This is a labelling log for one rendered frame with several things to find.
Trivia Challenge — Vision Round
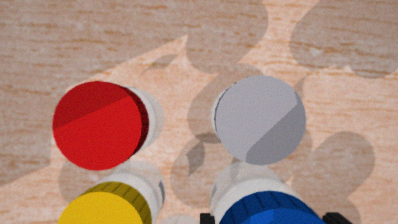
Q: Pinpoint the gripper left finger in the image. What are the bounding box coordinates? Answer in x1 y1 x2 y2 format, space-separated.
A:
200 213 215 224

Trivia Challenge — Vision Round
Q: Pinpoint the red bottle cap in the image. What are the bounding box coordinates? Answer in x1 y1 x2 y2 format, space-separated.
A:
52 81 165 171

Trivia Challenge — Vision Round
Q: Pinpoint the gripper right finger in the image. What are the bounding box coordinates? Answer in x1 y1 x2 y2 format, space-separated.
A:
322 212 353 224

